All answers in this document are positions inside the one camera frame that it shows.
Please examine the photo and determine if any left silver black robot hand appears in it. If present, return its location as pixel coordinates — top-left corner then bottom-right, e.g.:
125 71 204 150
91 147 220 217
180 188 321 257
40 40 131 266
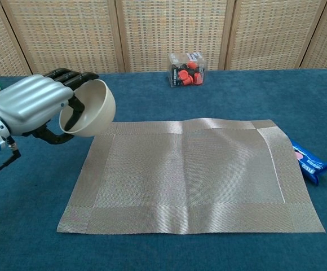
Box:
0 67 100 145

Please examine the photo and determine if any white bowl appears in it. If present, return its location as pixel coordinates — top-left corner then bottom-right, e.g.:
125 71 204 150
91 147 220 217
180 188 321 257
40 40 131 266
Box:
59 78 116 138

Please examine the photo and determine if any brown woven placemat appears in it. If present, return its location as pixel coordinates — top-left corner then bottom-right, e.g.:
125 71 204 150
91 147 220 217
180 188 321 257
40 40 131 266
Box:
56 117 326 235

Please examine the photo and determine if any clear box of red caps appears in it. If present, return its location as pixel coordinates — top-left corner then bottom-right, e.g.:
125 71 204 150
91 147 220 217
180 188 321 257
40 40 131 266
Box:
167 52 206 89

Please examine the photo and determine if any blue table cloth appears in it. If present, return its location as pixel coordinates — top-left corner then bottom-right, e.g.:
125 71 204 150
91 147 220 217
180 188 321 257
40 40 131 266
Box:
0 68 327 271

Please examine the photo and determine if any blue cookie packet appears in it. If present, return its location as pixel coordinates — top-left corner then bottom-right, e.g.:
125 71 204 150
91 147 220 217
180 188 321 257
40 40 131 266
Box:
290 138 327 186

